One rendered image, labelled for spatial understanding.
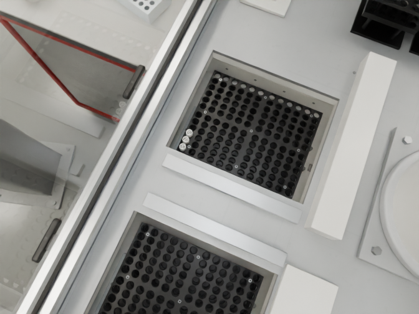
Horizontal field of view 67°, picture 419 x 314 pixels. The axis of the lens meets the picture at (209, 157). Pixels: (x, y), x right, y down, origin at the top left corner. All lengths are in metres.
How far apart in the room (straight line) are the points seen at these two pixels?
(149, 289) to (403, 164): 0.45
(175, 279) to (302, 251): 0.21
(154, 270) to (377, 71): 0.49
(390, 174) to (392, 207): 0.05
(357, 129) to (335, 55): 0.16
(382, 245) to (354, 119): 0.20
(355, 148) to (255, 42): 0.26
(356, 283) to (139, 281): 0.34
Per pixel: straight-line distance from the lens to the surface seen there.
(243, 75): 0.67
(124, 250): 0.63
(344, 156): 0.53
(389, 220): 0.55
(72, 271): 0.49
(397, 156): 0.60
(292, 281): 0.51
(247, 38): 0.63
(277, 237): 0.52
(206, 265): 0.58
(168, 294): 0.56
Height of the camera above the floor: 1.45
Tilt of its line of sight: 75 degrees down
